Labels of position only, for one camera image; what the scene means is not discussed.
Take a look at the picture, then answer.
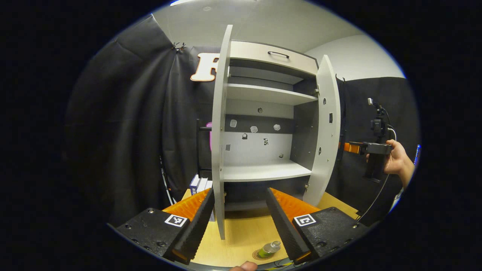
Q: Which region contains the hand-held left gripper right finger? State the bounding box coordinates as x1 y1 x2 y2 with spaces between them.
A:
265 187 369 265

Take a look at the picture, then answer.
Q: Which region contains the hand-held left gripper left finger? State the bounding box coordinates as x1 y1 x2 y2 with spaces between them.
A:
109 187 216 265

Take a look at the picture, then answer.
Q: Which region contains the green label plastic bottle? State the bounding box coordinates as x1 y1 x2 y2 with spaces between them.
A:
258 241 282 259

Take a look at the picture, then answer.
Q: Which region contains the white cabinet door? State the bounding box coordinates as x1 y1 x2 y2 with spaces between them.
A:
302 55 342 207
211 24 234 240

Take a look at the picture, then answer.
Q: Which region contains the round brown coaster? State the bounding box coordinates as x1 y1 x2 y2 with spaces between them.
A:
252 248 280 261

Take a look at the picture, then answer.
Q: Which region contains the white and grey cabinet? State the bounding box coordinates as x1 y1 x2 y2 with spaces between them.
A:
222 40 320 212

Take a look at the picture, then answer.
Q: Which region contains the white cabinet shelf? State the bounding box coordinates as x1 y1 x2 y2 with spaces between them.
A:
226 83 318 106
223 160 312 182

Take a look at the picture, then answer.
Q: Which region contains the blue and white box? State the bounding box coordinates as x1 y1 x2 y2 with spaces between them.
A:
189 174 214 196

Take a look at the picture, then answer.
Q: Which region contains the black metal stand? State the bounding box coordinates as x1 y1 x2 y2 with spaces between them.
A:
195 119 212 179

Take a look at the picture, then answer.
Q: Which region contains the black backdrop cloth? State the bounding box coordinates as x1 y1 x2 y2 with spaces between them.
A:
64 15 420 226

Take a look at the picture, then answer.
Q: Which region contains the thin grey cable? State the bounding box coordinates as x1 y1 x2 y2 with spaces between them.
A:
356 128 397 222

